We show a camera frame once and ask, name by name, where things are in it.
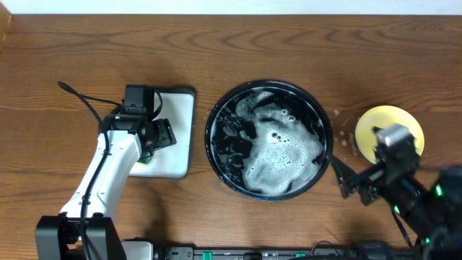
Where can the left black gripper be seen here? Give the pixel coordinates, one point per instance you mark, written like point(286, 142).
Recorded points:
point(164, 133)

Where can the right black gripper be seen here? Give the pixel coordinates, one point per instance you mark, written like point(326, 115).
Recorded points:
point(349, 179)

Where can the green yellow sponge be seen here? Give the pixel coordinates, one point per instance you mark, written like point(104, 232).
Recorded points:
point(146, 158)

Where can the yellow plate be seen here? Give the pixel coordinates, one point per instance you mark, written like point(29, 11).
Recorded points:
point(384, 116)

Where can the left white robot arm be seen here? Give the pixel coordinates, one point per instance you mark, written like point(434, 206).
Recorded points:
point(84, 228)

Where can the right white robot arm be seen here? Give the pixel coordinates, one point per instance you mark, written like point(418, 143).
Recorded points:
point(433, 214)

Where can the white rectangular sponge tray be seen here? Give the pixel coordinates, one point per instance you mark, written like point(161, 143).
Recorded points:
point(177, 105)

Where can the black round tray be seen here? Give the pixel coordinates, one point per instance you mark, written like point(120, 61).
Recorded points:
point(268, 140)

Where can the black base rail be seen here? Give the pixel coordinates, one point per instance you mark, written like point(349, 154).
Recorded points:
point(323, 249)

